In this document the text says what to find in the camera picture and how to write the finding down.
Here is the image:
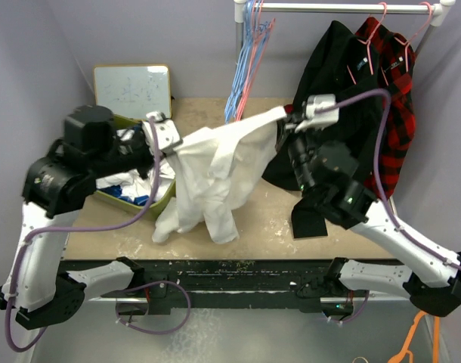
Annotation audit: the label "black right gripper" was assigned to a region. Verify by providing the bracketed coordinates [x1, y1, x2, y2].
[276, 111, 323, 195]

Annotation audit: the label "white button shirt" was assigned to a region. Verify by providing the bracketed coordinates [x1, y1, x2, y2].
[152, 106, 286, 244]

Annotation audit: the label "pink wire hanger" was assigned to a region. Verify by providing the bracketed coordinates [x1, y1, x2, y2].
[234, 1, 275, 121]

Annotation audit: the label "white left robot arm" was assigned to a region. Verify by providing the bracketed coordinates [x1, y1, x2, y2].
[0, 106, 161, 330]

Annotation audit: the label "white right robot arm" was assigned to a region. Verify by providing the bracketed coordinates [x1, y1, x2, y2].
[278, 117, 461, 317]

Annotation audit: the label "white shirt in basket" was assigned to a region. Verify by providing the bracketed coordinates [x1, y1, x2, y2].
[96, 126, 156, 196]

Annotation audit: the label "blue plaid shirt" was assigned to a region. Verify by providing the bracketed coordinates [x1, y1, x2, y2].
[99, 185, 149, 206]

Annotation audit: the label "black shirt on hanger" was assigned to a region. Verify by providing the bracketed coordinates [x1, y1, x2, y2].
[262, 20, 383, 238]

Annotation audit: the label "pink hanger holding black shirt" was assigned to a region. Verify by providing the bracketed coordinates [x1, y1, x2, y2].
[346, 2, 388, 85]

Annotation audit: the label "red black plaid shirt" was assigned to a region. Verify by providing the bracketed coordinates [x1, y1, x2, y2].
[281, 16, 418, 207]

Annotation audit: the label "pink hanger holding plaid shirt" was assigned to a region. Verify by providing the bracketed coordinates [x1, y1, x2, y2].
[381, 2, 435, 87]

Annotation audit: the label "orange plastic hanger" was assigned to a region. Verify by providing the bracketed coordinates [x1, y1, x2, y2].
[387, 309, 441, 363]

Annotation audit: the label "green laundry basket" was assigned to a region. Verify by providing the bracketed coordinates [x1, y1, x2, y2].
[92, 113, 178, 222]

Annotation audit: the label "yellow framed whiteboard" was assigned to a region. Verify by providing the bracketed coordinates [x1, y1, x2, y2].
[93, 64, 172, 119]

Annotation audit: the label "metal clothes rack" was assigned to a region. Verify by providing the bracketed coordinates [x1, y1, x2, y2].
[230, 0, 457, 126]

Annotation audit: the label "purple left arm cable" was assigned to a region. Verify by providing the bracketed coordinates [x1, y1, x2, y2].
[5, 116, 164, 353]

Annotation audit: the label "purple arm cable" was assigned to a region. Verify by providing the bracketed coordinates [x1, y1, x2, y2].
[5, 116, 164, 353]
[316, 88, 461, 276]

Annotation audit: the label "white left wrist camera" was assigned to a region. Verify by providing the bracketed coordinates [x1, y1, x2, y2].
[142, 111, 183, 156]

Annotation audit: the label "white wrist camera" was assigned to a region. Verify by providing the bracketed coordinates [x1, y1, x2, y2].
[142, 111, 183, 156]
[294, 94, 339, 133]

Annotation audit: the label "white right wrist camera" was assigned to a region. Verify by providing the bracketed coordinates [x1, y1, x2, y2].
[294, 94, 339, 133]

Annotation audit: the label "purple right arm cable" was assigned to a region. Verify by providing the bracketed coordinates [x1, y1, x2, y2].
[316, 88, 461, 276]

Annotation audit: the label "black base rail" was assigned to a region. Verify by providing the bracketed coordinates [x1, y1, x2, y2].
[53, 258, 409, 316]

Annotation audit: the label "blue wire hangers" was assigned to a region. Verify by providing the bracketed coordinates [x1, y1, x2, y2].
[224, 1, 261, 124]

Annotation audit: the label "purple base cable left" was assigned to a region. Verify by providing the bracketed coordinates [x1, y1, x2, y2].
[115, 279, 192, 336]

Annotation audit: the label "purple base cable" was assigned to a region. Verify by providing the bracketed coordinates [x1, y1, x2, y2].
[323, 289, 370, 327]
[115, 279, 192, 336]

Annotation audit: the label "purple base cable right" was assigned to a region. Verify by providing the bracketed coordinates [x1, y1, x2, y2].
[323, 289, 370, 327]

